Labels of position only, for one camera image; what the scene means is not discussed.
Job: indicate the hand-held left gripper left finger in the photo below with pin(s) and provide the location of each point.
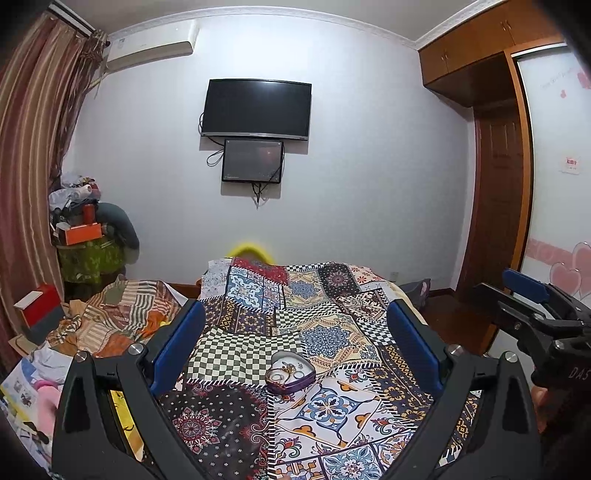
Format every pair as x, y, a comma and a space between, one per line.
180, 346

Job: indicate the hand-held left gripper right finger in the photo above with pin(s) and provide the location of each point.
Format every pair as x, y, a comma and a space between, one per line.
413, 346

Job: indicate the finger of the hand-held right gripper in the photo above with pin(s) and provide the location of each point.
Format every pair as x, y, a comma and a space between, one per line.
526, 284
512, 314

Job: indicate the purple heart-shaped tin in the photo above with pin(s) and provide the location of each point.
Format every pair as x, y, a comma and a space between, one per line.
295, 386

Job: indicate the person's right forearm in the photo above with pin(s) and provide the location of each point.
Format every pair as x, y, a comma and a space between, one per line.
570, 443

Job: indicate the person's right hand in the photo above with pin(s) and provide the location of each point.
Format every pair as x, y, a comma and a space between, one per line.
540, 408

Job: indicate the dark pillow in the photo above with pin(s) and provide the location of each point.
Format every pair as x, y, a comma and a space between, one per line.
418, 291

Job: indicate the striped orange cloth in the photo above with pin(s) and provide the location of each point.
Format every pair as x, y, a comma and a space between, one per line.
129, 309

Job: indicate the white wardrobe door pink hearts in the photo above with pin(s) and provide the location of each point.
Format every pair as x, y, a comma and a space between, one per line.
549, 207

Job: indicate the brown wooden door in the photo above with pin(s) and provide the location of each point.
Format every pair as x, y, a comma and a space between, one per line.
498, 207

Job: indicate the patchwork patterned blanket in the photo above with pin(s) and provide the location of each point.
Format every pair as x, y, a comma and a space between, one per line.
323, 332

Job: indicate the yellow bed sheet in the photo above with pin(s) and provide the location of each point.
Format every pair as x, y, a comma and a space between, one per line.
123, 424

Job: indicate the yellow cushion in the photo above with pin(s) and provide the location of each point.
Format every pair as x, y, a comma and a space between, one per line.
247, 249

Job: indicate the green patterned cloth bundle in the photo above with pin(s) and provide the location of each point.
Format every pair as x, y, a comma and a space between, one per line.
87, 261

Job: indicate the small wardrobe sticker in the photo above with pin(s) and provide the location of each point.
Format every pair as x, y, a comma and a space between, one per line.
572, 165

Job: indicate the dark grey bundle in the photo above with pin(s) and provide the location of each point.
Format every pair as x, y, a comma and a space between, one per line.
122, 230

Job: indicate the white cloth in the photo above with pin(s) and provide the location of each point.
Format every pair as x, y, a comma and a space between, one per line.
48, 362

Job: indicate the pink cloth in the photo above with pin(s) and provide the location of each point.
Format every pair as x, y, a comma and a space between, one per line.
48, 399

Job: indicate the red and white box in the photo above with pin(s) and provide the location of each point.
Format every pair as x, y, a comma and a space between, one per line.
41, 309

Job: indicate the orange box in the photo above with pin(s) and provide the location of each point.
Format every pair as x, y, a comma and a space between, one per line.
83, 234

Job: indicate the red can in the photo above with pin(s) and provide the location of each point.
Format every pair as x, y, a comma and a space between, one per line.
89, 214

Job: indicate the printed paper sheets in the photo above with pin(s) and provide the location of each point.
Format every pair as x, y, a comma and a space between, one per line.
18, 392

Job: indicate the white paper roll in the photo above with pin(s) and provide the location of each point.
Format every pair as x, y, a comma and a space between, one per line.
81, 191

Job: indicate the clear plastic bag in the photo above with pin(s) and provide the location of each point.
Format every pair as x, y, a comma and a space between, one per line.
62, 198

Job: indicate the brown striped curtain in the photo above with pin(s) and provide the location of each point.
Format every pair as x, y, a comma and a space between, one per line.
32, 161

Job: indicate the wooden overhead cabinet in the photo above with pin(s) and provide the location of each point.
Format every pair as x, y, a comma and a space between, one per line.
461, 50

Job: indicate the white air conditioner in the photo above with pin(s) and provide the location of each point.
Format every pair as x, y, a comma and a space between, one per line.
147, 46

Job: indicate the small black wall monitor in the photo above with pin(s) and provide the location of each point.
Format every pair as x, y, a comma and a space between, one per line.
251, 160

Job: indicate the black wall television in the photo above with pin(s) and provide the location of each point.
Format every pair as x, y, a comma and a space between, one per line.
256, 108

